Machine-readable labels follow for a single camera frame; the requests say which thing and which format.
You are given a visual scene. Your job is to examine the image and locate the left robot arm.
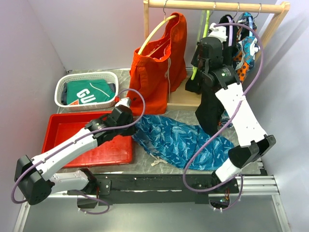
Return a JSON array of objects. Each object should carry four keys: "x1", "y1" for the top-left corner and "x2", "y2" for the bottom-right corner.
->
[{"x1": 14, "y1": 105, "x2": 136, "y2": 205}]

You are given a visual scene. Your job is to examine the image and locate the purple hanger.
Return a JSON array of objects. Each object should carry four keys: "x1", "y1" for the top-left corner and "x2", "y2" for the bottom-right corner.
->
[{"x1": 226, "y1": 15, "x2": 234, "y2": 47}]

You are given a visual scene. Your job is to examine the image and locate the red plastic tray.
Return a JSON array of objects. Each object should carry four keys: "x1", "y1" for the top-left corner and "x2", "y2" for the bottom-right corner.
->
[{"x1": 42, "y1": 111, "x2": 133, "y2": 168}]

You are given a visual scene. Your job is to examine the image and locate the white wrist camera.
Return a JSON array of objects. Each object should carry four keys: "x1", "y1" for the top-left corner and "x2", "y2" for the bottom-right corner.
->
[
  {"x1": 115, "y1": 97, "x2": 131, "y2": 108},
  {"x1": 208, "y1": 23, "x2": 227, "y2": 43}
]

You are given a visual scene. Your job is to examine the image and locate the orange blue patterned shorts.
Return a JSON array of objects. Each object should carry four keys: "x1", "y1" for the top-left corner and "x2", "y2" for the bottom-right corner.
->
[{"x1": 218, "y1": 15, "x2": 260, "y2": 127}]

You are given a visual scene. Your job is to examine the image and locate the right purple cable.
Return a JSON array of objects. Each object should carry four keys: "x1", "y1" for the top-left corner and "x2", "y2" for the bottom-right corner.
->
[{"x1": 182, "y1": 23, "x2": 264, "y2": 211}]

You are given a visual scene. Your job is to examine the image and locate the green hanger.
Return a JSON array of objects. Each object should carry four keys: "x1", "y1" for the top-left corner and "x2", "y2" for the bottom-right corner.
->
[{"x1": 190, "y1": 9, "x2": 214, "y2": 81}]

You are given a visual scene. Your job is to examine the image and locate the green folded shirt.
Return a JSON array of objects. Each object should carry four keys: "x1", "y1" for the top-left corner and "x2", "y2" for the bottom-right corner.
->
[{"x1": 61, "y1": 79, "x2": 116, "y2": 105}]

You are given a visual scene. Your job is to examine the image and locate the wooden clothes rack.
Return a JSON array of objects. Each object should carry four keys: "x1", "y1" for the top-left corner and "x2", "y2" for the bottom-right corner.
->
[{"x1": 143, "y1": 0, "x2": 290, "y2": 111}]

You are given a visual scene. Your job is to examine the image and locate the black shorts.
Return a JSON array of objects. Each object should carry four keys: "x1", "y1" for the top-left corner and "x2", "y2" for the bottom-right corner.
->
[{"x1": 185, "y1": 14, "x2": 239, "y2": 136}]

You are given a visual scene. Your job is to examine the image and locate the white plastic basket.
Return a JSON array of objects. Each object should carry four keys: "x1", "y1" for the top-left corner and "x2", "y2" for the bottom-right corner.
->
[{"x1": 54, "y1": 71, "x2": 119, "y2": 112}]

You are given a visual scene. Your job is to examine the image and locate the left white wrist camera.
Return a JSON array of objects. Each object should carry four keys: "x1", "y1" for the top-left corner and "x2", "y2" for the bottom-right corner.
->
[{"x1": 115, "y1": 97, "x2": 131, "y2": 108}]

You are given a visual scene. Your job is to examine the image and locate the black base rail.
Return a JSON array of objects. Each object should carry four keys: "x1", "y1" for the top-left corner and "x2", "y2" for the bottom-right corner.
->
[{"x1": 82, "y1": 174, "x2": 239, "y2": 204}]

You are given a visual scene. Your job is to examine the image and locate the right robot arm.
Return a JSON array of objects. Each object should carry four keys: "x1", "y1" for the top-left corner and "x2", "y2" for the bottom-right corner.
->
[{"x1": 195, "y1": 37, "x2": 276, "y2": 193}]

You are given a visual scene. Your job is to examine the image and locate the yellow hanger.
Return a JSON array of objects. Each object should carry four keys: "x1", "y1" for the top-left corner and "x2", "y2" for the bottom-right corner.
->
[{"x1": 138, "y1": 15, "x2": 176, "y2": 55}]

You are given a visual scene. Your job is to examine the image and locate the light blue hanger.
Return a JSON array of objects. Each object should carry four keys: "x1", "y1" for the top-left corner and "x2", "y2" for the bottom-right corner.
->
[{"x1": 237, "y1": 12, "x2": 256, "y2": 40}]

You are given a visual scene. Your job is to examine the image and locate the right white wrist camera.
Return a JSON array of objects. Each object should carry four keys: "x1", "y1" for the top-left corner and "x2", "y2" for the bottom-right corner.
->
[{"x1": 208, "y1": 23, "x2": 227, "y2": 43}]

